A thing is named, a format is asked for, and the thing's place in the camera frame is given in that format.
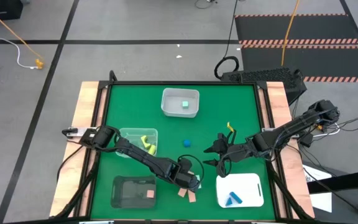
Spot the short white cable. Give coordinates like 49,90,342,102
320,123,342,138

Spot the smoky dark transparent bin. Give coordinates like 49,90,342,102
110,174,157,209

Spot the black stand bar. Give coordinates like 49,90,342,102
306,167,358,194

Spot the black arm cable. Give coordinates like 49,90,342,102
177,154,206,184
215,152,234,179

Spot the black table-side cable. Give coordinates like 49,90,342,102
55,143,85,185

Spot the black perforated computer case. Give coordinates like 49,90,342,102
221,67,308,106

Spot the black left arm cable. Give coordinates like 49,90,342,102
177,154,206,184

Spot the thick yellow hanging cable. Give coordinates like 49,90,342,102
280,0,301,67

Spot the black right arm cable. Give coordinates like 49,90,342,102
215,152,234,179

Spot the light green arch block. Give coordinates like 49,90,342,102
140,134,152,149

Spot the black hanging cable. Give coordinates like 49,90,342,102
213,0,241,80

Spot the large white plastic bin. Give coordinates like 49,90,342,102
215,172,265,209

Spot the orange floor cable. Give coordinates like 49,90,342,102
0,2,45,70

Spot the black hazard-striped floor mat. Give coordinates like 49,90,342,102
234,13,358,83

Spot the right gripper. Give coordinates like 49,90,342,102
203,133,254,167

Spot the black table frame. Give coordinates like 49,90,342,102
50,70,316,224

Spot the white paper sheet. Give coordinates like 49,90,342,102
302,164,334,213

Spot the green table mat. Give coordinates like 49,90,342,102
90,83,276,220

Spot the black power adapter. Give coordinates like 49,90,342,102
300,133,315,149

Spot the clear transparent plastic bin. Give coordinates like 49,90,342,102
115,128,159,159

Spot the long blue block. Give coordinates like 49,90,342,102
229,191,244,205

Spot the small white plastic bin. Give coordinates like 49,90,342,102
160,87,201,119

